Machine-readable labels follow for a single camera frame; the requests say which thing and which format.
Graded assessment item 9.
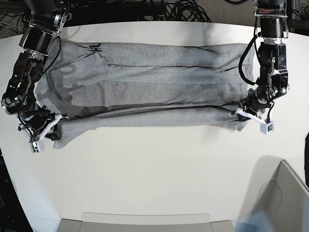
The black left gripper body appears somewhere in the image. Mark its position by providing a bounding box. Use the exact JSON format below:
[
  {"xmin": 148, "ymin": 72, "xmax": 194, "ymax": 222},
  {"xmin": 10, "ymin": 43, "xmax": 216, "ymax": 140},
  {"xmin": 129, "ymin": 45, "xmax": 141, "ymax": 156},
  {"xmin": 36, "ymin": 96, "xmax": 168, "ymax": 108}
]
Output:
[{"xmin": 239, "ymin": 90, "xmax": 272, "ymax": 119}]

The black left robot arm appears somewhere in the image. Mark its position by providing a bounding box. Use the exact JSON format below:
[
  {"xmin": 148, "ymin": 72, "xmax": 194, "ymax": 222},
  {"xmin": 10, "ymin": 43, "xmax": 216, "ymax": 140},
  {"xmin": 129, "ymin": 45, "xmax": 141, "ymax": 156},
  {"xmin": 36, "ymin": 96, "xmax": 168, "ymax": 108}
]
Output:
[{"xmin": 235, "ymin": 0, "xmax": 289, "ymax": 123}]

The grey T-shirt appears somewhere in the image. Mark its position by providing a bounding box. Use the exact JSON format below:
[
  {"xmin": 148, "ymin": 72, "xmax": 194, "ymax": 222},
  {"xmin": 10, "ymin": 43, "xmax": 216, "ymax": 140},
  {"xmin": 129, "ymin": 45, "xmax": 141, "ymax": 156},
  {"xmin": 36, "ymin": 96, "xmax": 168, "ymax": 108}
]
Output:
[{"xmin": 35, "ymin": 41, "xmax": 248, "ymax": 149}]

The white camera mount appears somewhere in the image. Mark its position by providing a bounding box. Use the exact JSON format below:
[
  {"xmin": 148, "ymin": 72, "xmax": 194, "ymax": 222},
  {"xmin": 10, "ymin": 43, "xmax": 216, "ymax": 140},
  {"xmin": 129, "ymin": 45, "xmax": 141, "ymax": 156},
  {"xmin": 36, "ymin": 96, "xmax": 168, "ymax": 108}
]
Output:
[
  {"xmin": 230, "ymin": 108, "xmax": 274, "ymax": 135},
  {"xmin": 29, "ymin": 113, "xmax": 68, "ymax": 153}
]

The grey bin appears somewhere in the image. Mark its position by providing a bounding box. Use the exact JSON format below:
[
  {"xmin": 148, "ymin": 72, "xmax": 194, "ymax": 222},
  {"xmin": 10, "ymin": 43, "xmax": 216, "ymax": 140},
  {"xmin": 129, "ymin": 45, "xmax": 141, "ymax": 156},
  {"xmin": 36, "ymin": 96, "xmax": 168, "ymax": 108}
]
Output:
[
  {"xmin": 57, "ymin": 212, "xmax": 235, "ymax": 232},
  {"xmin": 252, "ymin": 160, "xmax": 309, "ymax": 232}
]

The black cable bundle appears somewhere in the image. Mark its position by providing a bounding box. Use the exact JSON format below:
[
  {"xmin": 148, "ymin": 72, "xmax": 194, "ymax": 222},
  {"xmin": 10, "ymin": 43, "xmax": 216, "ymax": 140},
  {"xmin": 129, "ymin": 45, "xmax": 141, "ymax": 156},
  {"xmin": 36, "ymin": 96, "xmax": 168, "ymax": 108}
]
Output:
[{"xmin": 166, "ymin": 0, "xmax": 212, "ymax": 23}]

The grey bin bottom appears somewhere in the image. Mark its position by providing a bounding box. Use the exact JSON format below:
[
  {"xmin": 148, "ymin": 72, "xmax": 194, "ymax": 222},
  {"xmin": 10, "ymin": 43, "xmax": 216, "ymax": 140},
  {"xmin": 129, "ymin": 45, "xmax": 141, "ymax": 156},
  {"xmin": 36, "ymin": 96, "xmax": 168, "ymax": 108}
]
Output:
[{"xmin": 57, "ymin": 212, "xmax": 235, "ymax": 232}]

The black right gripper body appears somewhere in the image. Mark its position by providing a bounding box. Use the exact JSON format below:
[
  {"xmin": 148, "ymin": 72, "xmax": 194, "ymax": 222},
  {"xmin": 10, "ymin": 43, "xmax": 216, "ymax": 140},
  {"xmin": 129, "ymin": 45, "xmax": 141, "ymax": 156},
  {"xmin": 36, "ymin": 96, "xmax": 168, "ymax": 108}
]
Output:
[{"xmin": 18, "ymin": 106, "xmax": 60, "ymax": 140}]

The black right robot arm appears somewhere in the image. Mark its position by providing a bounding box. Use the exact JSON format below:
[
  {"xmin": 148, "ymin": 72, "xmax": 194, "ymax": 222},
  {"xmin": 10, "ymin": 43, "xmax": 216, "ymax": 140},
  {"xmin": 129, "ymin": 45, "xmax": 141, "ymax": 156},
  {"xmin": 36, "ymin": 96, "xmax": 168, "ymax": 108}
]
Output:
[{"xmin": 1, "ymin": 0, "xmax": 70, "ymax": 143}]

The grey bin right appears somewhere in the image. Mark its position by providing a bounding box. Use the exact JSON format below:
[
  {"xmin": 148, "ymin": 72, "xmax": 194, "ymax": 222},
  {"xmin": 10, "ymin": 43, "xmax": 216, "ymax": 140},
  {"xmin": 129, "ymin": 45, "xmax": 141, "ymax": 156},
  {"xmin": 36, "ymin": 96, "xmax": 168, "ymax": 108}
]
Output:
[{"xmin": 252, "ymin": 160, "xmax": 309, "ymax": 232}]

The blue cloth in bin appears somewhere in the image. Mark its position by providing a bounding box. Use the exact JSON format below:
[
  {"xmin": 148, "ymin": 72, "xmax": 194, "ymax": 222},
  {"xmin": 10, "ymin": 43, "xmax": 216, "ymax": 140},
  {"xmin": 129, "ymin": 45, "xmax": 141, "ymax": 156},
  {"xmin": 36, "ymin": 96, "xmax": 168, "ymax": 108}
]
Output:
[{"xmin": 234, "ymin": 211, "xmax": 273, "ymax": 232}]

